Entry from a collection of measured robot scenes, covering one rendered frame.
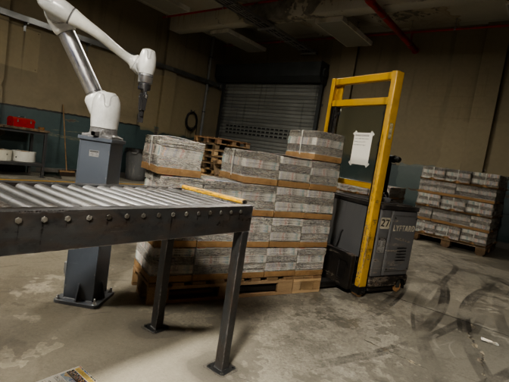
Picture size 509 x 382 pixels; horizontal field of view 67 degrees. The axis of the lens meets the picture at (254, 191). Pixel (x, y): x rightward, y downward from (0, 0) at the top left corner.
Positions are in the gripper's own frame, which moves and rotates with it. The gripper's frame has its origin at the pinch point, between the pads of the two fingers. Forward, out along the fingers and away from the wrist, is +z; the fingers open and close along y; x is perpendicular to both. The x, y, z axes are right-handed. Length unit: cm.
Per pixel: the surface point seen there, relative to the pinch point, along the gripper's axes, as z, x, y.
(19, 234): 43, 63, -131
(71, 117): -8, -39, 687
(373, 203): 37, -181, -38
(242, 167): 23, -70, -15
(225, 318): 91, -25, -97
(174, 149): 17.0, -17.8, -18.7
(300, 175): 23, -118, -20
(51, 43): -147, 15, 669
